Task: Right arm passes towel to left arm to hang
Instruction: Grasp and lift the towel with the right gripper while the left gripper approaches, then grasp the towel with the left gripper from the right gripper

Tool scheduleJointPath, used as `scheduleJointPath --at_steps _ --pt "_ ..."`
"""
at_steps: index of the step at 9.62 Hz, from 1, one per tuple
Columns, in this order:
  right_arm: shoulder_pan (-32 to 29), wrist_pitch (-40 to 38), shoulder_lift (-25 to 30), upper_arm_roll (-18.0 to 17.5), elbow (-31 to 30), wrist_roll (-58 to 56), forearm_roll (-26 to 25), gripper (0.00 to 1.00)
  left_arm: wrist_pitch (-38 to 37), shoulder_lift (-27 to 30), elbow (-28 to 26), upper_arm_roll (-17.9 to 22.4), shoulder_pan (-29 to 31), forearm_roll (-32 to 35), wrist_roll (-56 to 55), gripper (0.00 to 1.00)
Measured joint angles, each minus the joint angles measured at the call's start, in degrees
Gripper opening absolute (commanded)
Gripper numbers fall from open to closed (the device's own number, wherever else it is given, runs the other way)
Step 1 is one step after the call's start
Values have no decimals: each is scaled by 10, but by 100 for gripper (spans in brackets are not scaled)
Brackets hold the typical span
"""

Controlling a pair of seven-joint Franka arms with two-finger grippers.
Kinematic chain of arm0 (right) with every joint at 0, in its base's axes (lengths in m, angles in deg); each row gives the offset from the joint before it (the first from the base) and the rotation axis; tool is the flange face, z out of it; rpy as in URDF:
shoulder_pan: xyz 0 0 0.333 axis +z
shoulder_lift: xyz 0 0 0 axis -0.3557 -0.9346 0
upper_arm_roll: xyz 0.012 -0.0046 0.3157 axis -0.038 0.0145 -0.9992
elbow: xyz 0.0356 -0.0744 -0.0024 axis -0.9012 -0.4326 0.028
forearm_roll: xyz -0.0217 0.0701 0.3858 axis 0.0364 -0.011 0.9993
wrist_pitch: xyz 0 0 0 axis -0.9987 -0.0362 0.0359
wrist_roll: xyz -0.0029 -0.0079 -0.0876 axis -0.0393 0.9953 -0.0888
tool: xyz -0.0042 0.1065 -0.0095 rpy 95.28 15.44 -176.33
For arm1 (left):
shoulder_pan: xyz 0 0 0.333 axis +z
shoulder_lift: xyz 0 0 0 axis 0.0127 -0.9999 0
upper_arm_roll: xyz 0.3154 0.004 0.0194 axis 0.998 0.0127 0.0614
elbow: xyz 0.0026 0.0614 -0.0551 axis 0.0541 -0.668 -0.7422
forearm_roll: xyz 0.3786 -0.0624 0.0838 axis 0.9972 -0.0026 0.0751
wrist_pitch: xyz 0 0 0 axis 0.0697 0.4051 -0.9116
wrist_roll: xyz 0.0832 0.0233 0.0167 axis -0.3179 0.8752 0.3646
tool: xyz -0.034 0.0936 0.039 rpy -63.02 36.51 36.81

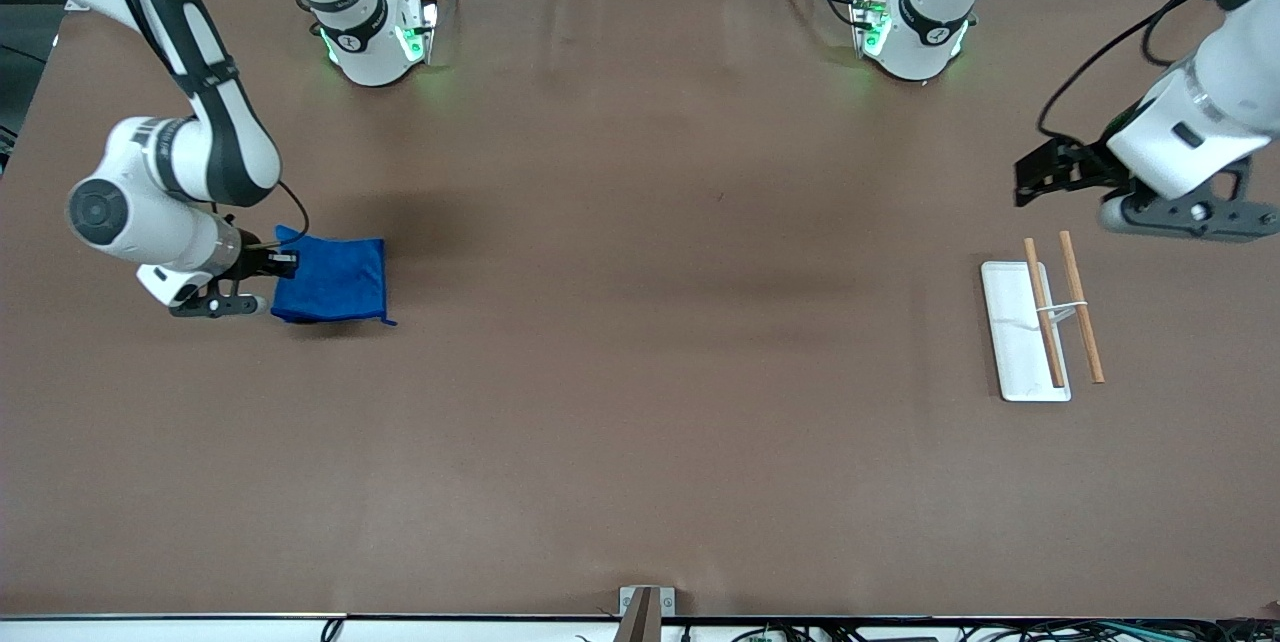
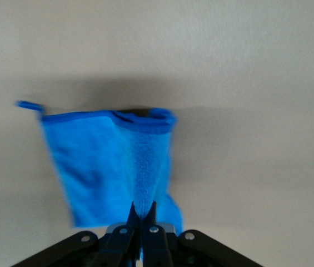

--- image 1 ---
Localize tangled cables below table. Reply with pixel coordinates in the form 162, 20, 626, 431
730, 620, 1280, 642

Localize wooden towel rack rod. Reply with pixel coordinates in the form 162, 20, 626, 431
1059, 231, 1106, 385
1023, 238, 1067, 389

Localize grey metal mounting bracket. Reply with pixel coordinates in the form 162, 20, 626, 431
618, 585, 677, 619

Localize blue cloth towel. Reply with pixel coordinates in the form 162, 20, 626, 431
270, 225, 398, 328

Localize black arm wrist cable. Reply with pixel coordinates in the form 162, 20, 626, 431
1036, 0, 1217, 145
272, 180, 311, 251

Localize brown post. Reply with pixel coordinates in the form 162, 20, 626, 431
613, 587, 662, 642

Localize black right arm wrist cable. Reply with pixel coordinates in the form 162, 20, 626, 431
272, 180, 311, 251

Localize black left arm wrist cable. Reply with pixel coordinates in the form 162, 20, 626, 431
1036, 0, 1217, 145

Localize white towel rack base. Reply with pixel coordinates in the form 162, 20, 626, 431
980, 261, 1072, 403

